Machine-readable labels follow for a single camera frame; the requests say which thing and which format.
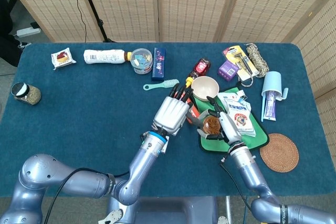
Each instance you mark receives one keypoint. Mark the orange-red drink can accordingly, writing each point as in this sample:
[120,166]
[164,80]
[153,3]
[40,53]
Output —
[193,112]

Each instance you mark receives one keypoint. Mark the beige plastic bowl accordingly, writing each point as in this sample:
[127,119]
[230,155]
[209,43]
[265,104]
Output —
[205,87]

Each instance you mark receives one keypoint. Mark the purple toothpaste tube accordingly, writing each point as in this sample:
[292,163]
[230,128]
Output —
[270,108]

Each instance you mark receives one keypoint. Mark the light blue cup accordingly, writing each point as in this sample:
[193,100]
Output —
[271,82]

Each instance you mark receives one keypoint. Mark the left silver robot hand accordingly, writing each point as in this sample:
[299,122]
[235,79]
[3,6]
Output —
[170,115]

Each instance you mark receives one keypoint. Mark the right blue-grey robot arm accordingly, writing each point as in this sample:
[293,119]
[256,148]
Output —
[249,171]

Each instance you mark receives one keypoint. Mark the green cloth black trim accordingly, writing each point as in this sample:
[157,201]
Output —
[252,140]

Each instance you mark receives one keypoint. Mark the black tripod stand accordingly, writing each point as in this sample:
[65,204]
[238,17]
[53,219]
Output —
[97,16]

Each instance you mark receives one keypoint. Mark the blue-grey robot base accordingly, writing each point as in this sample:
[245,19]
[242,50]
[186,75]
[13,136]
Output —
[183,211]

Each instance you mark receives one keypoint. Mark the large white printed bag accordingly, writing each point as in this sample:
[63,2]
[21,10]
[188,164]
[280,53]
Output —
[242,120]

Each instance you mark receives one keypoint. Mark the dark blue tall box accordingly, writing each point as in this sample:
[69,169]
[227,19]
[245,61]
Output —
[159,64]

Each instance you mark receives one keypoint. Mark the white plastic drink bottle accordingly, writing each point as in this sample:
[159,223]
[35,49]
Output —
[105,56]

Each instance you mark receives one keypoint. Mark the person in black clothes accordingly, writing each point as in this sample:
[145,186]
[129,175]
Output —
[8,37]

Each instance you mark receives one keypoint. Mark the clear tub of clips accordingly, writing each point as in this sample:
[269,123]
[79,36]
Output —
[141,61]

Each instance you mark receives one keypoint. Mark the teal hair brush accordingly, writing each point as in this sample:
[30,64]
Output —
[165,83]

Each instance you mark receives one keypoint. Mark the glass jar black lid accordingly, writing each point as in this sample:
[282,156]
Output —
[27,95]

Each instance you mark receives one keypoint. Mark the white power strip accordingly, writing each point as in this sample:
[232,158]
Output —
[27,32]

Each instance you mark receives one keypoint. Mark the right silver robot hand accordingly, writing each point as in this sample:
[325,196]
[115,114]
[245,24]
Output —
[229,128]

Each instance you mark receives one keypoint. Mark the round woven coaster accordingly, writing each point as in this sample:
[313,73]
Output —
[279,153]

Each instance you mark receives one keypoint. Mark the small purple box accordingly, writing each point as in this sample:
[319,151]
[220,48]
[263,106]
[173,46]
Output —
[228,70]

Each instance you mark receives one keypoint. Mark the clear tub of rubber bands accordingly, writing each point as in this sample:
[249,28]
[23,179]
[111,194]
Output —
[211,125]

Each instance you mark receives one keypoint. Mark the wrapped snack cake packet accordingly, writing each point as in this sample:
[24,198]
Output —
[63,58]

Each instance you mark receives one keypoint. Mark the red sauce bottle yellow cap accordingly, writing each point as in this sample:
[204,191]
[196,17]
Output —
[200,67]

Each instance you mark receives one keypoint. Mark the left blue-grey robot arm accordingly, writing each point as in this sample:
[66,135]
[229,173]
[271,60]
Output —
[141,166]

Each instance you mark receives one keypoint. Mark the white perforated foot plate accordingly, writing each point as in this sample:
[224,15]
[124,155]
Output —
[222,220]
[113,216]

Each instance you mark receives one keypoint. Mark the small white flat packet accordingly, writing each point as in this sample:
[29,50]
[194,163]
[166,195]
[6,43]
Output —
[228,97]

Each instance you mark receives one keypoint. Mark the razor blister pack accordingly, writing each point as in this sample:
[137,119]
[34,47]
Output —
[242,62]

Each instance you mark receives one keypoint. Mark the black binder clip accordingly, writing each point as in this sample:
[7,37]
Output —
[242,93]

